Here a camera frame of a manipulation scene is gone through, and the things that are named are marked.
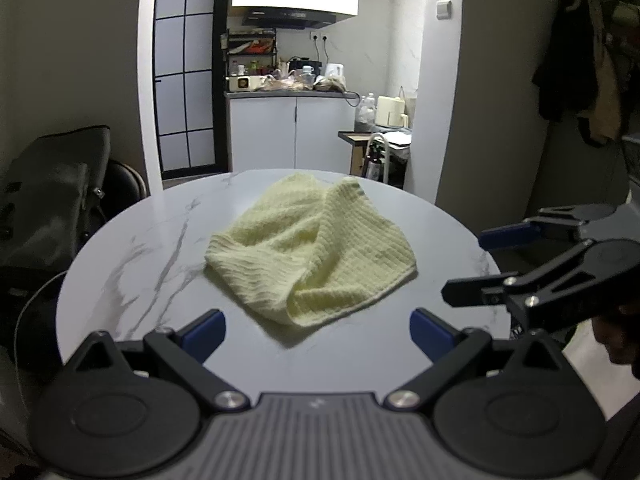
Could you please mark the black spice rack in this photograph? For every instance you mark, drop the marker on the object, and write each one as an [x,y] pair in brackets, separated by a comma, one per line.
[250,47]

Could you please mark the black framed glass door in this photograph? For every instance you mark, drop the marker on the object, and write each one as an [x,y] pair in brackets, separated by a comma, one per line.
[200,40]

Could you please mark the black range hood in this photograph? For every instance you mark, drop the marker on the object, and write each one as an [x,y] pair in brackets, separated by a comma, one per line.
[285,17]

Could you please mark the wooden side table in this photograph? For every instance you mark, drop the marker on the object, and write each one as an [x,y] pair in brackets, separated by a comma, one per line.
[352,137]

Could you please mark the black bag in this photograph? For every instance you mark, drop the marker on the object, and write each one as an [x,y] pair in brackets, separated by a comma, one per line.
[50,195]

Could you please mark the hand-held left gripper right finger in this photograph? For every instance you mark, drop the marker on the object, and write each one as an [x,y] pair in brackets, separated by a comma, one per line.
[429,334]

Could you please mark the clear plastic bottle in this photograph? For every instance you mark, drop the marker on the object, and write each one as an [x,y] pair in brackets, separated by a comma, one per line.
[364,112]

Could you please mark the bagged food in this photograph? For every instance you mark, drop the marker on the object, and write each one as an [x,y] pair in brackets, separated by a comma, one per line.
[330,84]

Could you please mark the grey kitchen counter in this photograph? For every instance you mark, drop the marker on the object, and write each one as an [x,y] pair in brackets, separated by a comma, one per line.
[280,94]

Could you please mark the black countertop appliance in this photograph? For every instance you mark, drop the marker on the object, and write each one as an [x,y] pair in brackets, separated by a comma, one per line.
[300,63]

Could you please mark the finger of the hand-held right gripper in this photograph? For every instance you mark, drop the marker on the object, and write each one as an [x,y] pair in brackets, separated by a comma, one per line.
[505,236]
[480,291]

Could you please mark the dark glass bottle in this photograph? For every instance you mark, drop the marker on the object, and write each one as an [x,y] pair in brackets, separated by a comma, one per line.
[371,167]

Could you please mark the white wall outlet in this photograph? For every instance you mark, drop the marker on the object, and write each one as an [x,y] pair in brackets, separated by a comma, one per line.
[320,36]

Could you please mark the pale yellow waffle towel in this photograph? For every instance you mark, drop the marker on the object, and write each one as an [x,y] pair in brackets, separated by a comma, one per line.
[310,250]

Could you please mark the white light switch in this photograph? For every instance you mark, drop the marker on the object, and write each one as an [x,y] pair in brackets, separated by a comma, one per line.
[443,9]

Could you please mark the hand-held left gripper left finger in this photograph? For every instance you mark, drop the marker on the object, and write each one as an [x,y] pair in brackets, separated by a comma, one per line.
[205,334]

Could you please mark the white electric kettle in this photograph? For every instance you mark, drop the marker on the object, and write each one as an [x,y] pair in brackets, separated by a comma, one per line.
[334,71]

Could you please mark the dark chair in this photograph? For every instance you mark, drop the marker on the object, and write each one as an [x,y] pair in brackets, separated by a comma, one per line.
[125,180]

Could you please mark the clear plastic bags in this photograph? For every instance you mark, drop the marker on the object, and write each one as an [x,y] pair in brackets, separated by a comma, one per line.
[287,83]

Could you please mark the cream countertop appliance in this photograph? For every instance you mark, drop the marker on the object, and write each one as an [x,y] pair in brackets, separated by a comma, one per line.
[245,83]

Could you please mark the beige hanging garment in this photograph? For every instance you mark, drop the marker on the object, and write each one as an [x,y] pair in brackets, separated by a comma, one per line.
[607,95]

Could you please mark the white tube cart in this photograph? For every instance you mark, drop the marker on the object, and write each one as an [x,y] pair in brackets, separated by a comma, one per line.
[387,160]

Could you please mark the white papers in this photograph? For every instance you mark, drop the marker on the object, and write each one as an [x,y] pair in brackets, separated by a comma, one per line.
[400,139]

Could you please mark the dark hanging jacket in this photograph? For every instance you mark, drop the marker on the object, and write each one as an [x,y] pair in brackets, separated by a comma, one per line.
[562,70]

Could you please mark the white lower cabinet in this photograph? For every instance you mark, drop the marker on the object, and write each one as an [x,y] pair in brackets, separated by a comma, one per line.
[260,135]

